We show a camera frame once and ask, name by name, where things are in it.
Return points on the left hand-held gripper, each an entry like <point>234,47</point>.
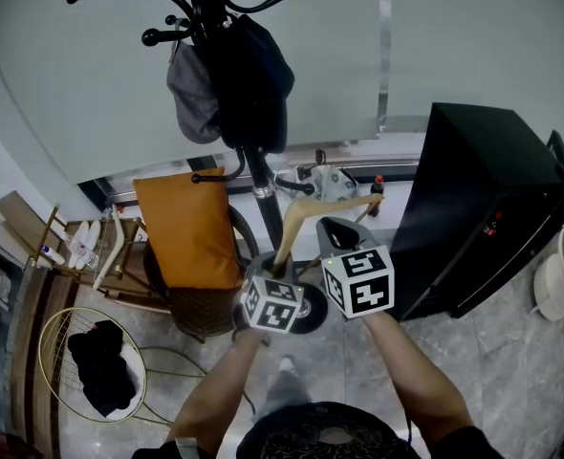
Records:
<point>272,306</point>

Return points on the white slipper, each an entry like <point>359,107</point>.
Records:
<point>93,232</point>
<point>77,234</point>

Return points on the person's right forearm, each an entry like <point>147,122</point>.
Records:
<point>420,385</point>

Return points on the person's black patterned shirt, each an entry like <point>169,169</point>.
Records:
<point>310,433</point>

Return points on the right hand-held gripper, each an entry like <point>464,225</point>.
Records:
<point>363,285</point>

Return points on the person's left leg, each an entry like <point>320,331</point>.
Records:
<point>284,390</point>

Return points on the grey cap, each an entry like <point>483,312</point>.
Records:
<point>191,98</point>

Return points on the white roller blind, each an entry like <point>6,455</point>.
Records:
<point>95,89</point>

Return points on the orange cushion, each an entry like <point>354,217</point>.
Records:
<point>186,232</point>

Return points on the wooden hanger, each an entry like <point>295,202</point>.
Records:
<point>291,223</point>

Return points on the wooden cart with gold frame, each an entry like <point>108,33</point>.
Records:
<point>129,266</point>

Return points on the pale wrist band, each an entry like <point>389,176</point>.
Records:
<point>186,448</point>

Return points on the dark cola bottle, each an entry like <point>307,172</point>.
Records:
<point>376,189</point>

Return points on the black coat rack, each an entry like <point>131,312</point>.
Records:
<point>267,208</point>

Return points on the clear water bottle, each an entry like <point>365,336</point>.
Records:
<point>85,255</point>

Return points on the dark wicker chair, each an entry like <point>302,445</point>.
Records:
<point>205,309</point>

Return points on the clear blind pull rod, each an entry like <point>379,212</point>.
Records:
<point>383,65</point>

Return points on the white plastic tub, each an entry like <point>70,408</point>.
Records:
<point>554,280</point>

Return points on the black cap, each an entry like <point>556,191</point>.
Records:
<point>253,89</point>

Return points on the black mini fridge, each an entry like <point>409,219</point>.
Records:
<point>478,184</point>

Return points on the white curved plastic handle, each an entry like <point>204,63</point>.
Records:
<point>112,251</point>

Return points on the brown cardboard sheet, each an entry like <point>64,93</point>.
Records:
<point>19,213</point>

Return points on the floral patterned bag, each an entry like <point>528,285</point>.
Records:
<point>332,182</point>

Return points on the person's left forearm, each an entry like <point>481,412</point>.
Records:
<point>215,395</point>

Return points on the white cloth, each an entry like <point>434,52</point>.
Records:
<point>136,366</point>

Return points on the small white blue-capped bottle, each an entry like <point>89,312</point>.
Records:
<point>52,255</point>

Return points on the black clothes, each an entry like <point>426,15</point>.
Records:
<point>100,371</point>

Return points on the red bottle inside fridge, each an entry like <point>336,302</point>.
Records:
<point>492,223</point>

